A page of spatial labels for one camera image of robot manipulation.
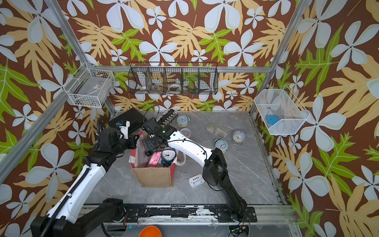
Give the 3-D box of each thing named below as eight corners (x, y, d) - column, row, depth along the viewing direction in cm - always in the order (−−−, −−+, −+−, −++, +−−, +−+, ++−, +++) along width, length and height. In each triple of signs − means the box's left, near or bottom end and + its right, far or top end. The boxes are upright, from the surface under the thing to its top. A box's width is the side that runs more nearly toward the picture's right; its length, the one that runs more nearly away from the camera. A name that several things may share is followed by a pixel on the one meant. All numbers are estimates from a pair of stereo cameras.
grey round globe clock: (232, 145, 103) (236, 138, 96) (231, 137, 107) (234, 129, 100) (242, 145, 103) (246, 138, 96) (240, 137, 108) (244, 129, 100)
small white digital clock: (191, 187, 85) (191, 186, 82) (188, 181, 87) (188, 179, 85) (204, 181, 87) (205, 180, 84) (201, 175, 89) (201, 173, 87)
